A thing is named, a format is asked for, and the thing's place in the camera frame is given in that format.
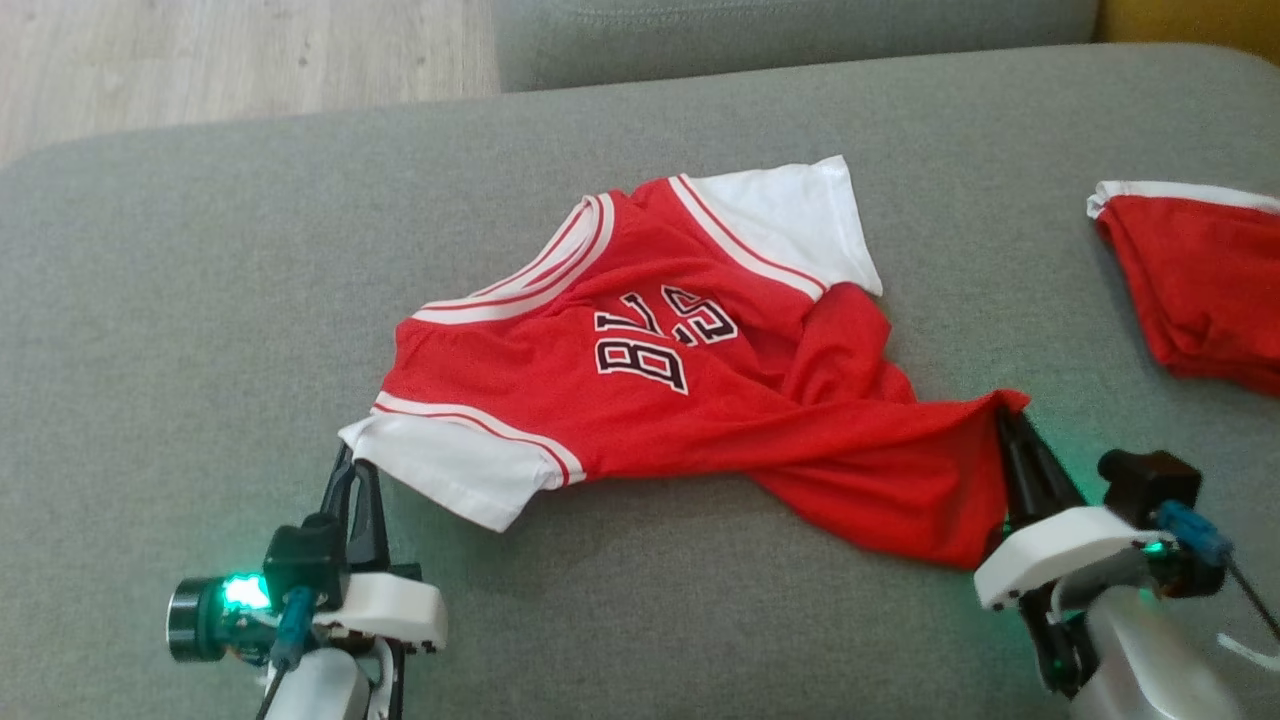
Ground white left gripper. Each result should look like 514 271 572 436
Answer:
166 445 449 663

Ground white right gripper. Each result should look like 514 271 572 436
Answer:
974 407 1167 697

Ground red shorts with white trim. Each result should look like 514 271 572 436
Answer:
1086 179 1280 397

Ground red white basketball jersey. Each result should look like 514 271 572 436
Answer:
337 154 1032 572

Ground large grey sofa seat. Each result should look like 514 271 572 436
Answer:
0 42 1280 720

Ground yellow sofa backrest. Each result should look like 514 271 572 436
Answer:
1094 0 1280 67

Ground small grey sofa cushion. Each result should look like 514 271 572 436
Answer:
490 0 1102 94

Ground left blue plug black cable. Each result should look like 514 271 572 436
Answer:
256 585 317 720

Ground blue plug black cable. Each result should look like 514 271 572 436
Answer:
1155 499 1280 643
256 585 317 720

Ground right blue plug black cable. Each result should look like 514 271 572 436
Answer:
1155 499 1280 643

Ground thin white cable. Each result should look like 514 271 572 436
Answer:
1217 632 1280 674

